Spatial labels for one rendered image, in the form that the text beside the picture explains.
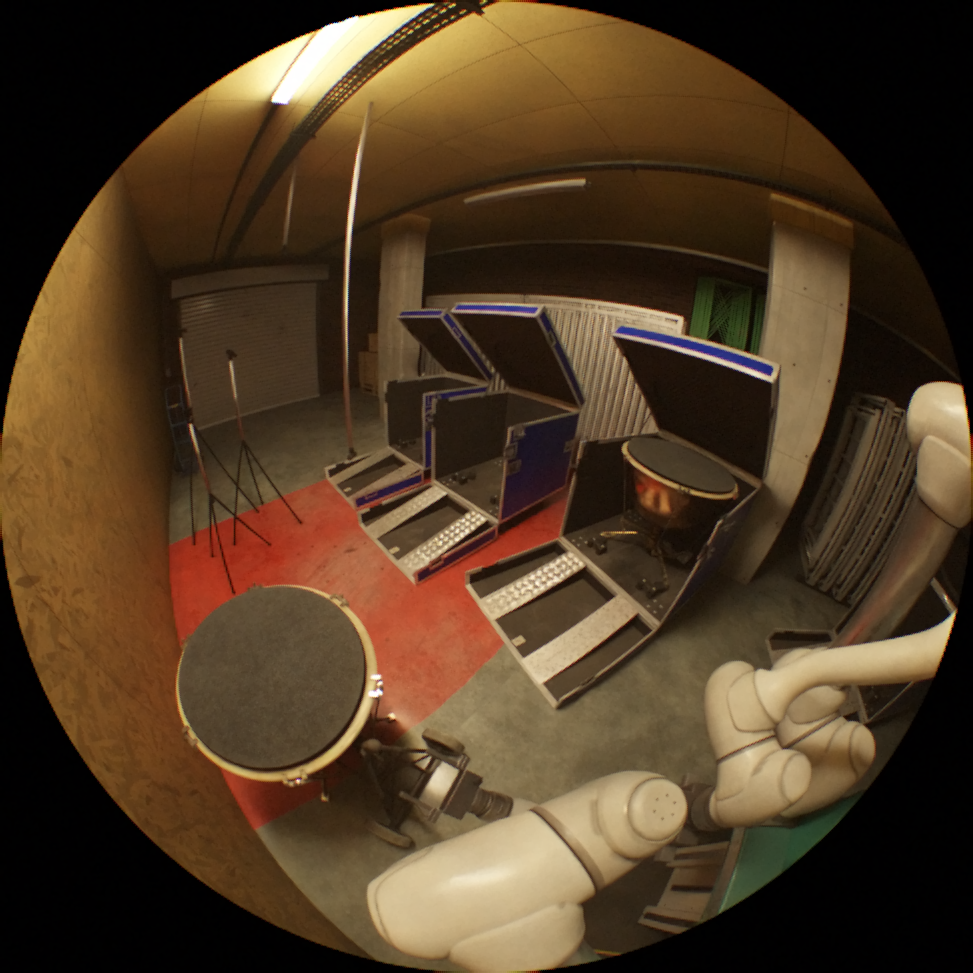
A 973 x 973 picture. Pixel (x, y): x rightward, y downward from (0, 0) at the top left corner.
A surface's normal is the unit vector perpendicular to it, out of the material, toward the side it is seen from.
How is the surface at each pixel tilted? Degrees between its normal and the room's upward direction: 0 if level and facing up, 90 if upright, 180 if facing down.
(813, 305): 90
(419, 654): 0
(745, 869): 0
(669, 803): 10
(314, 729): 0
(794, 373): 90
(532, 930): 18
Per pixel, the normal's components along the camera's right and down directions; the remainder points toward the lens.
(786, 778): -0.23, -0.84
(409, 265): 0.76, 0.37
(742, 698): -0.82, -0.55
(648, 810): 0.32, -0.84
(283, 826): 0.08, -0.87
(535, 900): 0.25, -0.71
